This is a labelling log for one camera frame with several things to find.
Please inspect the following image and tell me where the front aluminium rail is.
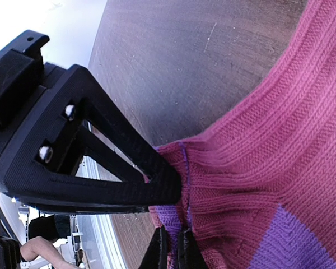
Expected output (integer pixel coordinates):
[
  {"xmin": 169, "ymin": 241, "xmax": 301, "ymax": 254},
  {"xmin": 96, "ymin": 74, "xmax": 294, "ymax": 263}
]
[{"xmin": 72, "ymin": 126, "xmax": 129, "ymax": 269}]

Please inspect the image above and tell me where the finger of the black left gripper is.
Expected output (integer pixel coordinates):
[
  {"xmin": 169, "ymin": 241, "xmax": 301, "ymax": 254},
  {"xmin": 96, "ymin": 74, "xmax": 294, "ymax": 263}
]
[{"xmin": 0, "ymin": 64, "xmax": 181, "ymax": 214}]

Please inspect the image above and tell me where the maroon purple striped sock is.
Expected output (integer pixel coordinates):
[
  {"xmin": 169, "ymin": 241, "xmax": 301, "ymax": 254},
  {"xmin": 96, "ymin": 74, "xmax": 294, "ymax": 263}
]
[{"xmin": 151, "ymin": 1, "xmax": 336, "ymax": 268}]

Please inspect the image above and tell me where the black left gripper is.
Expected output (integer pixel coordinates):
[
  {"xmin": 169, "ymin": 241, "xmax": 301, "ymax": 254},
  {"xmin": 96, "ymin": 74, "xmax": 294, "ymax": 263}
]
[{"xmin": 0, "ymin": 30, "xmax": 73, "ymax": 268}]

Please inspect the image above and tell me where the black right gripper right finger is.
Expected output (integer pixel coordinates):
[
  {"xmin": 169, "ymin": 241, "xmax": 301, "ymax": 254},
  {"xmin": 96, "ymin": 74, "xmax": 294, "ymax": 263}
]
[{"xmin": 177, "ymin": 229, "xmax": 208, "ymax": 269}]

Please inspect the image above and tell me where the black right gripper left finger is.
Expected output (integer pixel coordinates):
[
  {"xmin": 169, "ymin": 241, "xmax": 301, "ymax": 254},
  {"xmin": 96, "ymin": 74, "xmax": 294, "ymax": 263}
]
[{"xmin": 138, "ymin": 226, "xmax": 168, "ymax": 269}]

